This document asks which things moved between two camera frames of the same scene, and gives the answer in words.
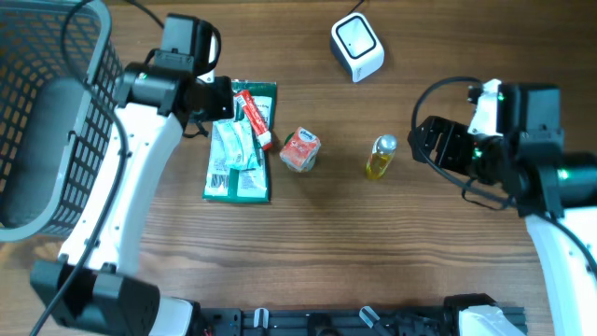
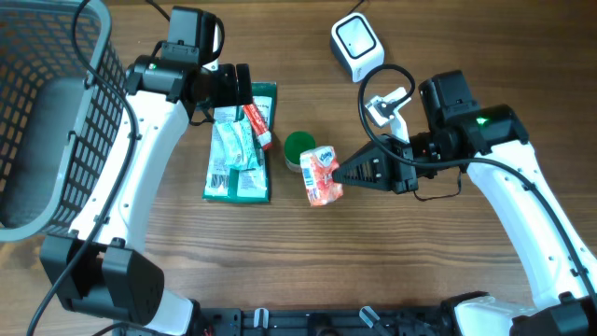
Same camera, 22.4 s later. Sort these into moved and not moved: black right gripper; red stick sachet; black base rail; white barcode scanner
Moved: black right gripper
Not moved: white barcode scanner; black base rail; red stick sachet
